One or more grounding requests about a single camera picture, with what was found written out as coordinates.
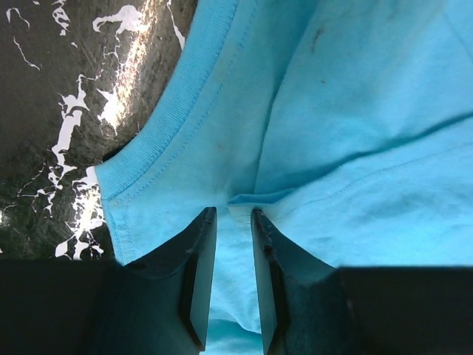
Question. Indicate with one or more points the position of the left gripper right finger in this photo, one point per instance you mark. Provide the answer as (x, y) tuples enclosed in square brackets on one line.
[(302, 306)]

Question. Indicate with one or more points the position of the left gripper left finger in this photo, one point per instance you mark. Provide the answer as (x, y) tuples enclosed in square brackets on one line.
[(167, 293)]

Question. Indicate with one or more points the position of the cyan t shirt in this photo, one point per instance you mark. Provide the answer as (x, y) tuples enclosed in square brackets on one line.
[(349, 123)]

